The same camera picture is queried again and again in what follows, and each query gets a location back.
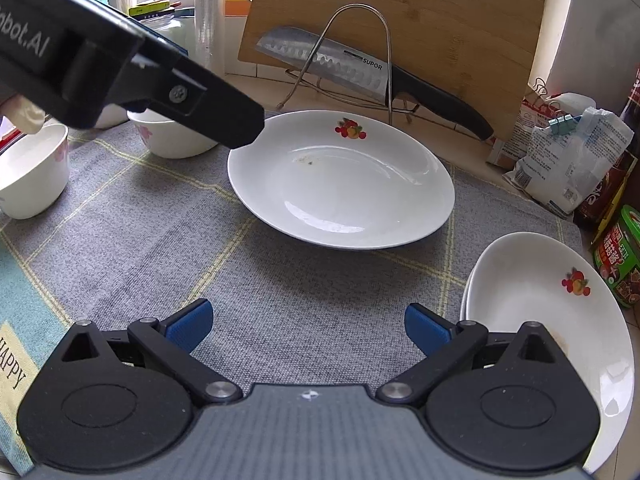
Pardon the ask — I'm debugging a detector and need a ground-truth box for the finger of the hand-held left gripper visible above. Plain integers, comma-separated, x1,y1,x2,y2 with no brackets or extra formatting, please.
125,35,266,149

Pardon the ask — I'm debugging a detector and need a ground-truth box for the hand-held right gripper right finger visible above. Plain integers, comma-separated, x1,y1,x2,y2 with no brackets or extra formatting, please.
377,302,557,404

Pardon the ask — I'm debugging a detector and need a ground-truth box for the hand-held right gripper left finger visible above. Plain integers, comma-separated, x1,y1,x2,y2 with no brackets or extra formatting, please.
60,298,243,408

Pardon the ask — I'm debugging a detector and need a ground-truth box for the white fruit print plate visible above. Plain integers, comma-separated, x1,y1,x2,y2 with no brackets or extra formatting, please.
462,231,635,478
227,110,456,251
458,260,476,323

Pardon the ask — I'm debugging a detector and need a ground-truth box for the person's left hand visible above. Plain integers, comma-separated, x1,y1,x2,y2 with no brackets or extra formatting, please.
0,95,45,135

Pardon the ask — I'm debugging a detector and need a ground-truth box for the grey teal checked cloth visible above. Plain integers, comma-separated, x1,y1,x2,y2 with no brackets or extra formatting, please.
0,110,583,476

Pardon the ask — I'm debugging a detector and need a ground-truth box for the clear glass jar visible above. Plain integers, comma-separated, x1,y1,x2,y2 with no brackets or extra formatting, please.
127,2,198,61

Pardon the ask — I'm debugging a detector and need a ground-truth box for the tall plastic wrap roll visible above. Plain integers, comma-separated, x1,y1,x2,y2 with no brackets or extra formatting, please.
195,0,226,73

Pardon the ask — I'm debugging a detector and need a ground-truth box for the green lid sauce jar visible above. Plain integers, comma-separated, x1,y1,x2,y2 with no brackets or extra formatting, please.
592,205,640,308

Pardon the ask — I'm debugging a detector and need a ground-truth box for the white seasoning bag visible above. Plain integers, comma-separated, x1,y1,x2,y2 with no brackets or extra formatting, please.
502,92,636,218

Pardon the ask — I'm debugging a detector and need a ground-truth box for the dark red yellow packet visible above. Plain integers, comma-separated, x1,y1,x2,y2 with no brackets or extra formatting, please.
574,150,640,241

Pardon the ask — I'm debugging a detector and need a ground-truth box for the red white packet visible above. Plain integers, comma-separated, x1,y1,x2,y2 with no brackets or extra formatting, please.
487,80,553,167

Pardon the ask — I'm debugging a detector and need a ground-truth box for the bamboo cutting board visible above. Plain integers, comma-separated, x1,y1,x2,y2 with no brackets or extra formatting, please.
237,0,548,143

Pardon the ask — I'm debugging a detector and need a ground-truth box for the blue green binder clip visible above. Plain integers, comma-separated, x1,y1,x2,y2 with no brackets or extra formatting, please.
547,114,585,136

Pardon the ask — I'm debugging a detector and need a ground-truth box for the black handled kitchen knife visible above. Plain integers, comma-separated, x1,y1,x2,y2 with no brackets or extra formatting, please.
256,26,495,142

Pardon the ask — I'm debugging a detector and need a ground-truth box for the metal wire rack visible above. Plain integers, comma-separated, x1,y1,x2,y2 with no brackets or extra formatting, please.
276,4,418,123

